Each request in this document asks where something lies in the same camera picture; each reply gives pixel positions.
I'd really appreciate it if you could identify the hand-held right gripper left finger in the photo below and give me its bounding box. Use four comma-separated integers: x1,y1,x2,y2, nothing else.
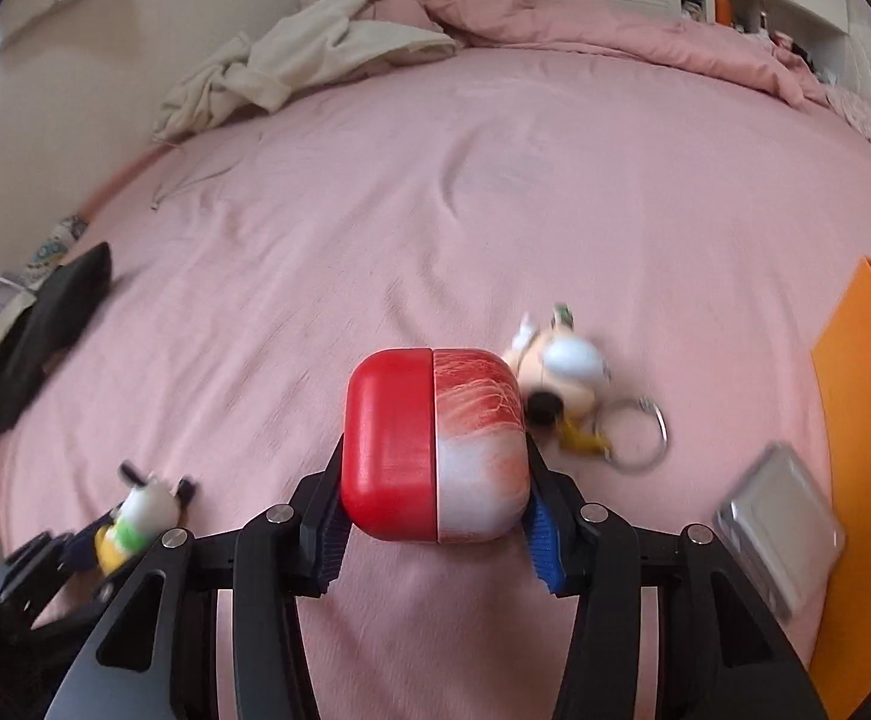
44,450,350,720

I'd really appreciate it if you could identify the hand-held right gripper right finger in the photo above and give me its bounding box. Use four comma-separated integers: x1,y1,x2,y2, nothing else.
521,431,830,720

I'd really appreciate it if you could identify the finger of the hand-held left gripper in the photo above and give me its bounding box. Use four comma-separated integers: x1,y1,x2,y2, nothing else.
2,531,101,580

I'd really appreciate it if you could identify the white dog figurine yellow base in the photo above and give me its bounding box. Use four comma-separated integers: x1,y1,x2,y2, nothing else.
94,463,198,578

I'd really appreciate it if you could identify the red and white case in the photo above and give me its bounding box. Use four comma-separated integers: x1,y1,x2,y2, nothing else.
340,346,534,543

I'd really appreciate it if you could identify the keychain figure with ring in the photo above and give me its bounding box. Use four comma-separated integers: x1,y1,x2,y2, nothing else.
501,302,669,475

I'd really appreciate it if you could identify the orange cardboard box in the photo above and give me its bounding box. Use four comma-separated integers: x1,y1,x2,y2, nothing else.
803,256,871,720

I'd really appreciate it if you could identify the black cloth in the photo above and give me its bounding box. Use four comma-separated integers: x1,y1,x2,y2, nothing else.
0,241,114,438

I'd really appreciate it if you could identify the silver metal tin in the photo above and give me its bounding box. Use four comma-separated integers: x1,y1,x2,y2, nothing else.
714,442,846,622

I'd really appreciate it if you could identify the patterned cloth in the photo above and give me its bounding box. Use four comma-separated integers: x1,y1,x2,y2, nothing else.
0,216,92,383

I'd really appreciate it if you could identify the pink bed sheet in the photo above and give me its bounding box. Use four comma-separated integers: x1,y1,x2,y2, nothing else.
0,45,871,720

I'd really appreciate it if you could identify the cream garment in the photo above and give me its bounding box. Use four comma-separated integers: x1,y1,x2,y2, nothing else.
152,0,458,143

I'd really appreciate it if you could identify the pink duvet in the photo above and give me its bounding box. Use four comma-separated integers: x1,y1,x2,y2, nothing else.
361,0,827,106

